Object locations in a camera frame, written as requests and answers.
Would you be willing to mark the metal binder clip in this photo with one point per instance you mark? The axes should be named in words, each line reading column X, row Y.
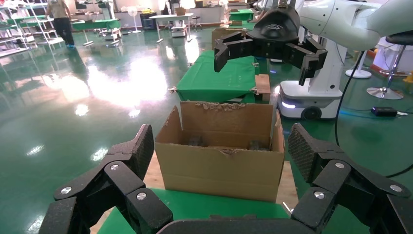
column 255, row 90
column 255, row 64
column 172, row 89

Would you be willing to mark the white wheeled robot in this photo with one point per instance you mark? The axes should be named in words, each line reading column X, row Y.
column 322, row 84
column 111, row 34

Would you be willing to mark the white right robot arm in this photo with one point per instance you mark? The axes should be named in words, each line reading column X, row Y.
column 342, row 19

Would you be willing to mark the dark blue storage crate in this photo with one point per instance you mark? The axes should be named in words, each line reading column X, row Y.
column 147, row 22

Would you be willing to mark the white long table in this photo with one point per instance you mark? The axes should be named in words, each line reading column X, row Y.
column 171, row 16

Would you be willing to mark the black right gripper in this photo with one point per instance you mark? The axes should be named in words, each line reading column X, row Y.
column 276, row 32

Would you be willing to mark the green covered table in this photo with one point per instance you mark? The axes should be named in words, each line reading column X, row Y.
column 240, row 14
column 96, row 24

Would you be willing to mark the person in light shirt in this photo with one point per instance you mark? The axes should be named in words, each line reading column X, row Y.
column 59, row 9

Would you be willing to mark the small brown box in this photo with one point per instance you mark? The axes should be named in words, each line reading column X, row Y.
column 179, row 11

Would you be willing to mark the white shelving rack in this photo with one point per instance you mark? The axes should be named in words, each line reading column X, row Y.
column 13, row 51
column 48, row 29

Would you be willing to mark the white round stand base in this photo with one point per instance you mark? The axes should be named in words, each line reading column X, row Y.
column 358, row 74

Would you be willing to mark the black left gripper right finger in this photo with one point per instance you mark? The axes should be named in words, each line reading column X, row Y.
column 303, row 148

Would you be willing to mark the small white robot base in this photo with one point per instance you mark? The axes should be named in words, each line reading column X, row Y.
column 178, row 30

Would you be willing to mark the white cabinet red base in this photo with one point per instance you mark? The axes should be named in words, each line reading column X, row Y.
column 384, row 59

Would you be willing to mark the white pedestal fan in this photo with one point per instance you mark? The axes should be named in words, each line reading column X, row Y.
column 132, row 11

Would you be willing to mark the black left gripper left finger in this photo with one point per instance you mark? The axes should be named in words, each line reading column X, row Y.
column 138, row 151

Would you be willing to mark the chrome stool black seat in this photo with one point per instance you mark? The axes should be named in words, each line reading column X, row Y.
column 401, row 38

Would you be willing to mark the large open cardboard carton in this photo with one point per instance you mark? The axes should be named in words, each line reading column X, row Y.
column 209, row 171

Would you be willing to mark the black round stool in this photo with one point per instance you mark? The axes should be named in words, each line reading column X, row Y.
column 195, row 17

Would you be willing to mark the green table cloth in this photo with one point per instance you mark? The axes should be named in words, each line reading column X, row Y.
column 206, row 80
column 209, row 206

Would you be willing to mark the black power adapter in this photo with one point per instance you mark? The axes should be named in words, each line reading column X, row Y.
column 384, row 111

